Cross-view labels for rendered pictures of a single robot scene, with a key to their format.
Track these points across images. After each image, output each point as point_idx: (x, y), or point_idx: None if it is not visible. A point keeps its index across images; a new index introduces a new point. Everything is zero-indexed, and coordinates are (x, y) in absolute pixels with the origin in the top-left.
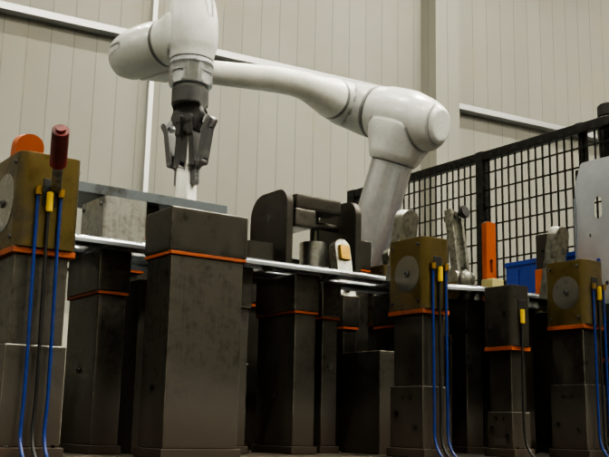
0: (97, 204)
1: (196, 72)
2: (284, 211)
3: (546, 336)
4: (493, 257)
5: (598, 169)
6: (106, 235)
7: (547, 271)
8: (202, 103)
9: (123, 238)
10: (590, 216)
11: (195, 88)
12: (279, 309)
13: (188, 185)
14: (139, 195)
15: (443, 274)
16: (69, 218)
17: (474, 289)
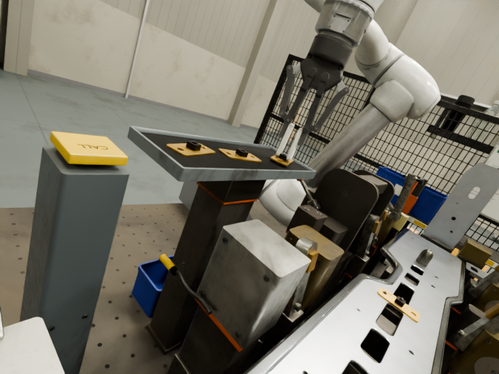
0: (257, 268)
1: (359, 31)
2: (367, 205)
3: None
4: (408, 197)
5: (490, 173)
6: (261, 319)
7: (492, 289)
8: (344, 68)
9: (274, 311)
10: (465, 194)
11: (348, 49)
12: (374, 359)
13: (295, 146)
14: (266, 174)
15: None
16: None
17: (460, 303)
